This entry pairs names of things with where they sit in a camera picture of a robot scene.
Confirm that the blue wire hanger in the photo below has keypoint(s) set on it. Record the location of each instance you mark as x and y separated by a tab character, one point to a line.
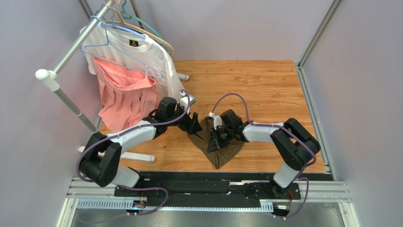
149	70

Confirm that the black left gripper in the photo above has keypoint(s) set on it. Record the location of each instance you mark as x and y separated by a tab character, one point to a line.
191	126

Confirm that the pink pleated skirt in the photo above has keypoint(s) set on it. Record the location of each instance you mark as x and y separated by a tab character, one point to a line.
127	96

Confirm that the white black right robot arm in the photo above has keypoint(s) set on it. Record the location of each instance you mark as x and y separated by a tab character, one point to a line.
294	143

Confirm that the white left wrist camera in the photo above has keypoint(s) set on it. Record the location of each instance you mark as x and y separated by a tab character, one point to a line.
186	101

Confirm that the white t-shirt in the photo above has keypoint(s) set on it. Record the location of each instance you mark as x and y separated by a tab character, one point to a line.
146	50

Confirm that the aluminium frame rail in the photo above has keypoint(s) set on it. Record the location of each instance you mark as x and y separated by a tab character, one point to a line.
325	203

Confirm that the olive brown cloth napkin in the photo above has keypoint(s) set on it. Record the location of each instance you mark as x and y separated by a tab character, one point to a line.
219	157

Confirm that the wooden clothes hanger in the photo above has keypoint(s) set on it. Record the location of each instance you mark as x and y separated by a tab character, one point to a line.
115	19

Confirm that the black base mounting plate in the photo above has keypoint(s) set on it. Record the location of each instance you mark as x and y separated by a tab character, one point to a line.
203	190

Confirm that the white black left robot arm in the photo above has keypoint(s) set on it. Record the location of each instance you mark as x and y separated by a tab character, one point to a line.
99	161

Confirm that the teal clothes hanger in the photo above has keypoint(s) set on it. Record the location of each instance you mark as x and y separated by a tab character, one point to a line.
143	27

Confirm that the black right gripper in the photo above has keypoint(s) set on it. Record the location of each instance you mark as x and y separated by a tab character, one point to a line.
216	138

